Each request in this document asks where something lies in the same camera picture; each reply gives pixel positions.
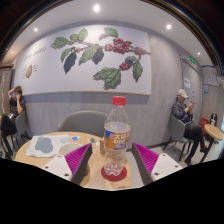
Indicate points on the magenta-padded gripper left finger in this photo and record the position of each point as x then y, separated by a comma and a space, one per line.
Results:
75, 160

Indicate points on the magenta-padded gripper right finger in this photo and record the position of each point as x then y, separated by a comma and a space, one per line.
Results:
150, 160

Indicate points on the clear red-capped water bottle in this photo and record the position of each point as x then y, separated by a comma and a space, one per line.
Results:
116, 133

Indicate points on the small blue card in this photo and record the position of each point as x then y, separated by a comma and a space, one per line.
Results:
75, 138

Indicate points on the small cardboard box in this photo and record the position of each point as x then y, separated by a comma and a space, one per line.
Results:
102, 148

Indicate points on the white paper mat grey print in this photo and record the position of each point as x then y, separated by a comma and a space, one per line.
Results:
46, 145

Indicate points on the flat round red coaster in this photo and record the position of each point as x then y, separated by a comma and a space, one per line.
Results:
105, 176

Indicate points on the grey upholstered chair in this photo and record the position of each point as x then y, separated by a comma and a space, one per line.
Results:
81, 123

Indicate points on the grey chair with black legs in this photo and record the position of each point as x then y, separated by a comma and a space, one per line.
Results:
176, 128
20, 125

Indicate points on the person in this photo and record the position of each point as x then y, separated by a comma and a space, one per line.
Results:
180, 111
16, 106

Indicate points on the red box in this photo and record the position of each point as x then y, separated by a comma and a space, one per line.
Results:
204, 122

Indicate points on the small round wooden table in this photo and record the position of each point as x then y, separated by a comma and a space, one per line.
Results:
214, 131

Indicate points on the white notice board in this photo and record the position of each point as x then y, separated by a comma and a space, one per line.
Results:
210, 76

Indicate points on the green exit sign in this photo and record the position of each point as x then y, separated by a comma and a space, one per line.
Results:
192, 59

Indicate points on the round ceiling lights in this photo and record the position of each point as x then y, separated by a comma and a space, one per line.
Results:
96, 8

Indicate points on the white paper wall notice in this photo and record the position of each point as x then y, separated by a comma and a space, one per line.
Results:
187, 82

